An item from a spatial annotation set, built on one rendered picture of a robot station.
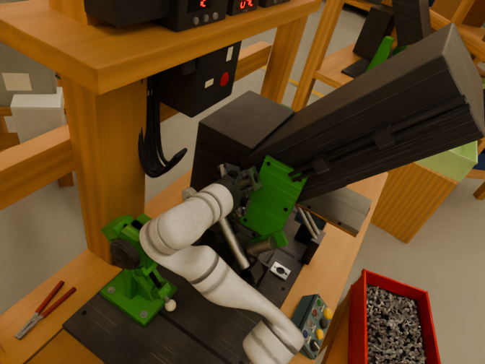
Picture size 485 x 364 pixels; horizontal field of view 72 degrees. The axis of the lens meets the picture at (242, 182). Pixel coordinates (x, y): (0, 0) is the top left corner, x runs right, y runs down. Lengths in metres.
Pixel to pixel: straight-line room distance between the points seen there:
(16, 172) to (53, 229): 1.57
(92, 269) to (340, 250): 0.78
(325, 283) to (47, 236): 1.69
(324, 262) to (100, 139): 0.78
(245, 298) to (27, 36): 0.53
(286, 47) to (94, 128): 1.02
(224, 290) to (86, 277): 0.52
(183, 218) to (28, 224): 1.90
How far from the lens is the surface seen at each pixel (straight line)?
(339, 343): 1.16
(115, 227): 0.79
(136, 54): 0.55
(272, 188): 0.85
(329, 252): 1.20
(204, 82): 0.75
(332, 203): 1.01
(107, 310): 0.96
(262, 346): 0.70
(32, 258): 2.24
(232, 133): 0.94
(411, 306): 1.26
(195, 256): 0.60
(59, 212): 2.43
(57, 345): 0.97
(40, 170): 0.81
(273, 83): 1.61
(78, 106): 0.74
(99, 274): 1.05
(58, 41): 0.57
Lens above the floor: 1.75
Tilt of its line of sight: 40 degrees down
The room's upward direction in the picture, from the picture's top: 15 degrees clockwise
